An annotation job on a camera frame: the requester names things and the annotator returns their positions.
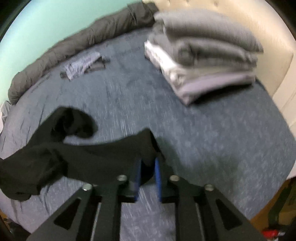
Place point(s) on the cream tufted headboard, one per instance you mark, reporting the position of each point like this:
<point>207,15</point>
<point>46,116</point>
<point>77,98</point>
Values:
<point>272,46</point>

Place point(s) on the cardboard box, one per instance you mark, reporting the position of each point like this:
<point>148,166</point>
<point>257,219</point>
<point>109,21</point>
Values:
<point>286,214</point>

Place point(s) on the black pants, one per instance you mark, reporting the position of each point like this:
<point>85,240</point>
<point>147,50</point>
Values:
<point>69,157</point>

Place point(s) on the dark grey shorts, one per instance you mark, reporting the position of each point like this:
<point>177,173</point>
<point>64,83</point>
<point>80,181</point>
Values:
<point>96,66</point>

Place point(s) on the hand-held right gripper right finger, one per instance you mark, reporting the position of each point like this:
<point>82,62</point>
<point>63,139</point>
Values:
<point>158,183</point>

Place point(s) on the light grey bedsheet bundle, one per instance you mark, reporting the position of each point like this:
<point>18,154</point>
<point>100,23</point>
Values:
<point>3,113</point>

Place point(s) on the folded grey sweater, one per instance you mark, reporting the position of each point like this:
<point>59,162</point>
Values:
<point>203,54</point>
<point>208,27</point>

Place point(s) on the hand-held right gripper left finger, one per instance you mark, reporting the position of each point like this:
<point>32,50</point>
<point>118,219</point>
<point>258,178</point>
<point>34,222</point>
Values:
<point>138,183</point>

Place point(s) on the folded light grey shirt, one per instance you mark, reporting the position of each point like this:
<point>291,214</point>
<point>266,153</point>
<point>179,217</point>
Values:
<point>208,89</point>

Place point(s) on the red object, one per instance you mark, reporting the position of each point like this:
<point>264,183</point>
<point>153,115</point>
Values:
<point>269,232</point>

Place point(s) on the stack of folded grey clothes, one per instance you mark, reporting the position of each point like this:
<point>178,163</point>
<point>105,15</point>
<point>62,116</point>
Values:
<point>161,55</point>

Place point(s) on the grey rolled duvet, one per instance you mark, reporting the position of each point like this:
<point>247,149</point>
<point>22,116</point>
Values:
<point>69,46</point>

